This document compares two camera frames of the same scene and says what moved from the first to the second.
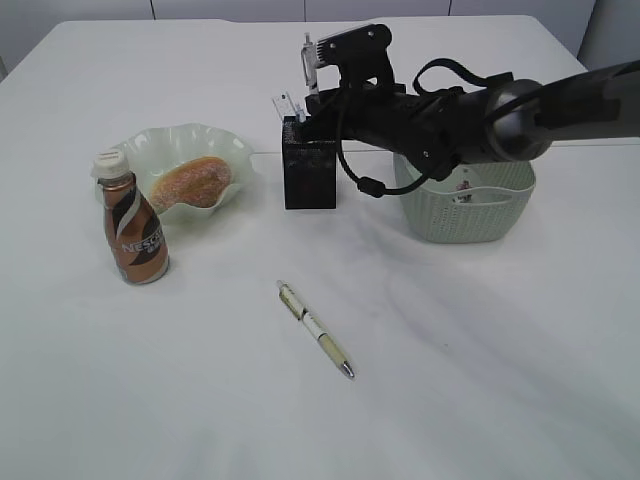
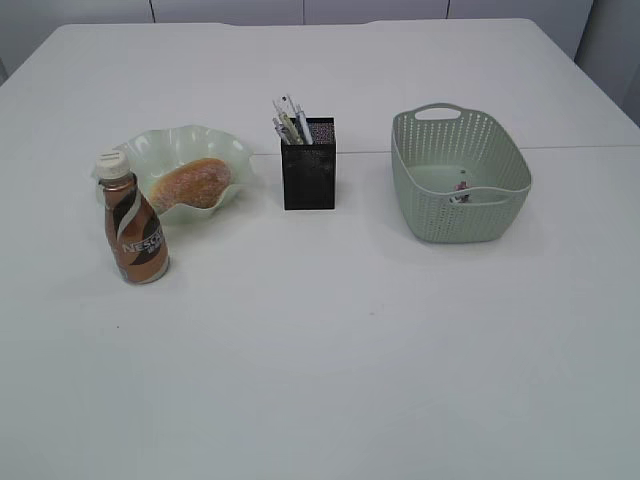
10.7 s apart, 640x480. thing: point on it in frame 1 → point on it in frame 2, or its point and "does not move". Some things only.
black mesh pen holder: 309,162 does not move
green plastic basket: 476,203 does not move
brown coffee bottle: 134,222 does not move
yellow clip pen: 298,305 → 291,132
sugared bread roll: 196,181 does not move
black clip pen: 309,61 → 279,128
